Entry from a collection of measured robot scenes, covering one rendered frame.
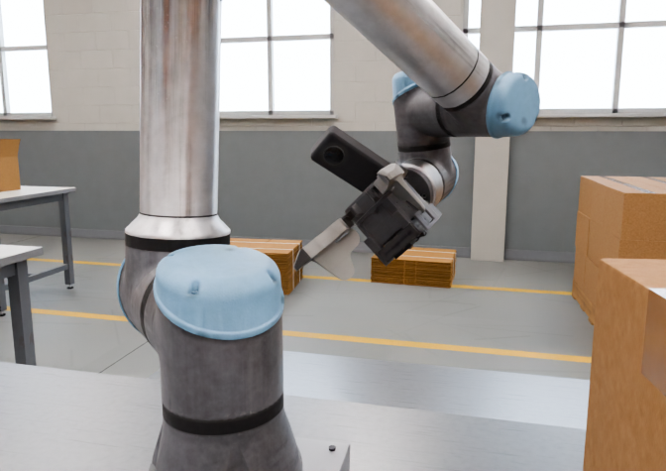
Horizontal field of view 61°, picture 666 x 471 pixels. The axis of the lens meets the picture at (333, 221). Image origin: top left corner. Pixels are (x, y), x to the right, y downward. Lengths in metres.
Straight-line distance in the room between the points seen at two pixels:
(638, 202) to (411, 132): 2.63
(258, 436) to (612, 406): 0.30
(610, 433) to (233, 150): 5.61
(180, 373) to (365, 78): 5.16
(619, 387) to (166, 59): 0.51
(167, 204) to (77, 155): 6.31
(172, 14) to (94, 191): 6.25
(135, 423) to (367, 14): 0.60
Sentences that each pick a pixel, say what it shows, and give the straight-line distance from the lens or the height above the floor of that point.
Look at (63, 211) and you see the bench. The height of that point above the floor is 0.60.
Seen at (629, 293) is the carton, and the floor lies 1.11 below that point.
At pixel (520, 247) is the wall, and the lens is 5.60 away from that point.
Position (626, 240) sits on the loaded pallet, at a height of 0.64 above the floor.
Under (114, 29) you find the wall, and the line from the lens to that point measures 6.68.
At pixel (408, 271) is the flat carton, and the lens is 4.53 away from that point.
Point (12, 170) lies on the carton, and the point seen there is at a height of 0.93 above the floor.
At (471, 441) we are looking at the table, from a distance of 0.80.
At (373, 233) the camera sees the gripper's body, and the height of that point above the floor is 1.11.
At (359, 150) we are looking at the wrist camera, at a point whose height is 1.20.
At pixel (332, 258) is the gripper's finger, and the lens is 0.64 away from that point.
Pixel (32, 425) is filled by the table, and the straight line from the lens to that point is 0.91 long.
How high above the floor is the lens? 1.23
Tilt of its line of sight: 9 degrees down
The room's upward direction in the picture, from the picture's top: straight up
